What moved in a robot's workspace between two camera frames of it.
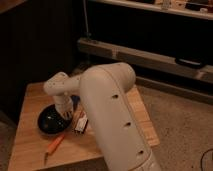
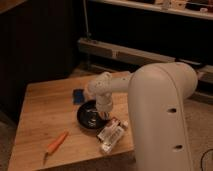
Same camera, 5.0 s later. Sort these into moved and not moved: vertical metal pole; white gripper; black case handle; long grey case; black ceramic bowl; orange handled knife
Moved: black ceramic bowl; white gripper
Not moved: black case handle; vertical metal pole; orange handled knife; long grey case
